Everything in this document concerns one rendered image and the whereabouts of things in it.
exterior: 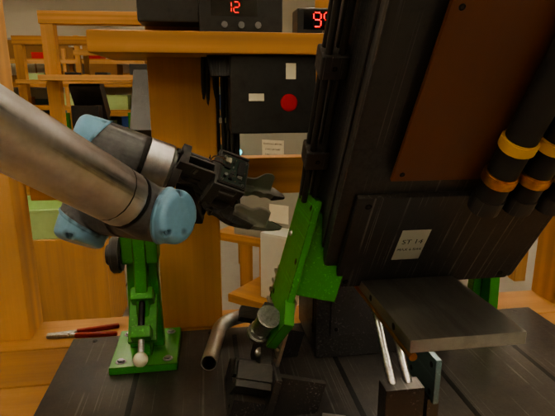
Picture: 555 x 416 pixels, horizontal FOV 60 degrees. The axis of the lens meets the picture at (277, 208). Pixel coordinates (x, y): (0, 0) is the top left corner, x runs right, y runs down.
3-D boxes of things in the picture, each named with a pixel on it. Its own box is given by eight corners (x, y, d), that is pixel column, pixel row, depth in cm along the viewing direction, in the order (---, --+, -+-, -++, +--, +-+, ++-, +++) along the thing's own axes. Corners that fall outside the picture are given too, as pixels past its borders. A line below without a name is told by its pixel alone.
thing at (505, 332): (524, 352, 63) (527, 331, 62) (408, 361, 61) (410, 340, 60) (405, 254, 101) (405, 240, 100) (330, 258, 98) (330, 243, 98)
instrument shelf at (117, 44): (543, 57, 99) (546, 36, 98) (87, 52, 86) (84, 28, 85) (477, 63, 123) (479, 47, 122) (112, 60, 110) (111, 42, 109)
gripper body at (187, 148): (248, 196, 76) (175, 171, 72) (228, 220, 83) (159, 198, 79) (253, 159, 80) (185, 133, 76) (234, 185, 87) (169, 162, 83)
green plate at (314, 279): (328, 334, 78) (366, 212, 74) (279, 325, 76) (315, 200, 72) (313, 303, 89) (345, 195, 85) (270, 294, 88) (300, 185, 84)
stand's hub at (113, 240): (120, 278, 92) (117, 241, 90) (104, 280, 92) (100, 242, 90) (126, 265, 99) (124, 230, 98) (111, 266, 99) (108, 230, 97)
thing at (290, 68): (315, 133, 97) (317, 54, 93) (230, 134, 94) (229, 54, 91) (303, 128, 109) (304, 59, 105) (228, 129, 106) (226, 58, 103)
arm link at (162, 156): (133, 190, 77) (145, 151, 82) (161, 199, 79) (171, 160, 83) (144, 165, 72) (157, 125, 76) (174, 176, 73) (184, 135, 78)
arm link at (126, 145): (63, 167, 75) (81, 119, 77) (132, 190, 79) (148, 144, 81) (62, 154, 68) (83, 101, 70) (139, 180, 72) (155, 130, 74)
